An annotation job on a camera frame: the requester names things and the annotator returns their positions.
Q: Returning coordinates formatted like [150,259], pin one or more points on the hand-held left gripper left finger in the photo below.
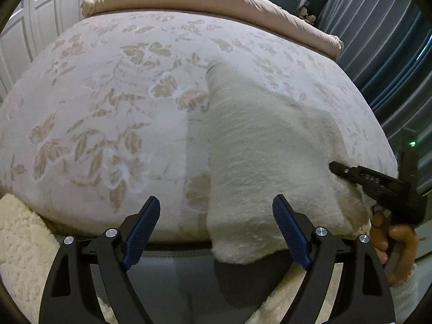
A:
[141,233]

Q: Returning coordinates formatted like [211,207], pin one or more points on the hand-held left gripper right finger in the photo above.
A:
[292,233]

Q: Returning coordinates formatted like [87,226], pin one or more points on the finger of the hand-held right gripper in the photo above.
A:
[368,177]

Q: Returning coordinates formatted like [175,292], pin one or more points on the white fluffy towel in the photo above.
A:
[270,162]

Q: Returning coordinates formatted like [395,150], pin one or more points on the person's right forearm white sleeve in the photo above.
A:
[406,297]

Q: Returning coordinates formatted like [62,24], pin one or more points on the person's right hand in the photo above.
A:
[401,243]

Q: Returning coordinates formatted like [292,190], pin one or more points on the floral plush bed blanket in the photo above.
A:
[108,125]

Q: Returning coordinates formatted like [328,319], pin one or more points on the grey-blue curtain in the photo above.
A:
[378,40]

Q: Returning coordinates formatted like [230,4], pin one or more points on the small plush toys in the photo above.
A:
[305,14]

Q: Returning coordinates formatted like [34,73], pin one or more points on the white panelled wardrobe doors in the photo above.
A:
[44,20]

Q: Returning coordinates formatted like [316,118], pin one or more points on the pink duvet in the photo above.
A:
[202,0]

